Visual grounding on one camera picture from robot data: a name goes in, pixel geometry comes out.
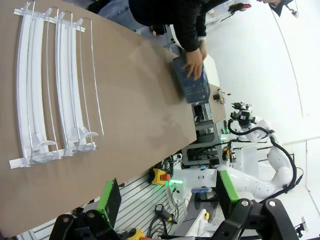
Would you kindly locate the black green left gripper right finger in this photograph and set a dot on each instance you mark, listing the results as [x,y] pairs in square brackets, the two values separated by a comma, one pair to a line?
[225,195]

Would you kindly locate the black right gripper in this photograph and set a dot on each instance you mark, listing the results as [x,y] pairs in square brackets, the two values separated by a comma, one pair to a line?
[244,117]

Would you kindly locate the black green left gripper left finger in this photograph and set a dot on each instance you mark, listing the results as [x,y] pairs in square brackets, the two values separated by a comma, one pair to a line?
[112,202]

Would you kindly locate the grey plastic lattice basket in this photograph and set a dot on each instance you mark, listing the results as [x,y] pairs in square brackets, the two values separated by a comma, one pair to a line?
[192,90]

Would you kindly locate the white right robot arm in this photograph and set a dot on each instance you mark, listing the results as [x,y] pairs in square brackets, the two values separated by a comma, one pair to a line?
[250,182]

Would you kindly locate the person's right forearm black sleeve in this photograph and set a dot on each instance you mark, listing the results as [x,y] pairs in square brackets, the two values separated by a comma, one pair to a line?
[190,37]

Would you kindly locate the white can dispenser rack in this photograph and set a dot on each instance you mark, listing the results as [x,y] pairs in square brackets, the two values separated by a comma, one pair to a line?
[22,75]

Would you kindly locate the person's right hand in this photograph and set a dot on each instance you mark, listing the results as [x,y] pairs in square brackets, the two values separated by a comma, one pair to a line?
[195,62]

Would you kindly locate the person's left hand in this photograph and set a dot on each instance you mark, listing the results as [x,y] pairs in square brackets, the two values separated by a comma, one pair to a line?
[203,48]

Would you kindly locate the brown side board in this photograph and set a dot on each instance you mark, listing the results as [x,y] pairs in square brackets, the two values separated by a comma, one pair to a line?
[216,110]

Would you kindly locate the small white red clamp device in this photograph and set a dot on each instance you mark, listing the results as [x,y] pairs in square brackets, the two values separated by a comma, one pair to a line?
[220,96]

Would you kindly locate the aluminium slat panel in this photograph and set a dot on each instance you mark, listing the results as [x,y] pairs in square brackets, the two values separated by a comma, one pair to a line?
[140,200]

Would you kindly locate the yellow red emergency stop button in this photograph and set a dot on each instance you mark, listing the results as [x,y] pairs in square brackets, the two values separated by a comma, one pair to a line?
[136,235]
[157,176]

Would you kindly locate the black handheld scanner tool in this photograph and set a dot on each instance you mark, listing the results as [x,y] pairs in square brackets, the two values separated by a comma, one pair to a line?
[161,208]

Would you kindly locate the grey metal electronics rack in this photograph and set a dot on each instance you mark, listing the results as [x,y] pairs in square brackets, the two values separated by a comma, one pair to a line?
[200,150]

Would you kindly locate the person in black jacket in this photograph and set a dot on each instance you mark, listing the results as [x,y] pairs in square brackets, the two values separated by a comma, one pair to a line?
[175,12]

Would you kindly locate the person's blue jeans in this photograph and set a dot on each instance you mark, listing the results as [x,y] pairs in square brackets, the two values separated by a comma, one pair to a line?
[117,10]

